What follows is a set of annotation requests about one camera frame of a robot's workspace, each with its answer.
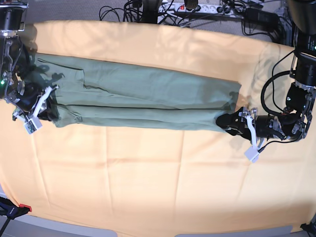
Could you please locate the black centre stand post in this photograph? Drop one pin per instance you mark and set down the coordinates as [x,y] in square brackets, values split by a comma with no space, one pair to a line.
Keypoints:
[150,11]

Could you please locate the black power adapter brick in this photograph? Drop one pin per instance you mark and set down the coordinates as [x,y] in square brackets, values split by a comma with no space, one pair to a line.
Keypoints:
[260,17]

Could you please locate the white power strip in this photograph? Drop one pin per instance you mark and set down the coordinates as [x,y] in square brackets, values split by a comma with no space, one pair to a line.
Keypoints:
[179,9]

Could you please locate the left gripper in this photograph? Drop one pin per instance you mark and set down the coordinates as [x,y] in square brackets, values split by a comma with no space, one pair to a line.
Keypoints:
[267,126]

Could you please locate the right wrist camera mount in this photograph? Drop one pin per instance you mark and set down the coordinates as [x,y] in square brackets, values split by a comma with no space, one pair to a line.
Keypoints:
[31,122]

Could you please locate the green T-shirt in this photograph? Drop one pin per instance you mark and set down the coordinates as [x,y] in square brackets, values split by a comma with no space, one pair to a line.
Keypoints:
[101,93]

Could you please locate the blue red clamp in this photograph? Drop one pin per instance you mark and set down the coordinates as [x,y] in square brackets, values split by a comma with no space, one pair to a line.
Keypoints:
[11,211]

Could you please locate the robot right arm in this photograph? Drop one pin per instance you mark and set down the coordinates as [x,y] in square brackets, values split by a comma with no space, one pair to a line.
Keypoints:
[15,66]

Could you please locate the black clamp right corner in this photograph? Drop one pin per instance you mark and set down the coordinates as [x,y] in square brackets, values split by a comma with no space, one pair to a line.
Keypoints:
[310,228]

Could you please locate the yellow table cloth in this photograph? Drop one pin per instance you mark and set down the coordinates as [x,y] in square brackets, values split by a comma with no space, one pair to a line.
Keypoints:
[152,182]

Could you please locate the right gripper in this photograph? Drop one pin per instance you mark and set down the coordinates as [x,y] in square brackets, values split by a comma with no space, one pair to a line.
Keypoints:
[26,98]

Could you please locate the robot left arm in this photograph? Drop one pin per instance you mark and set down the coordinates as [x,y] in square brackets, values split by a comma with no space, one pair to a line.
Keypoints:
[293,122]

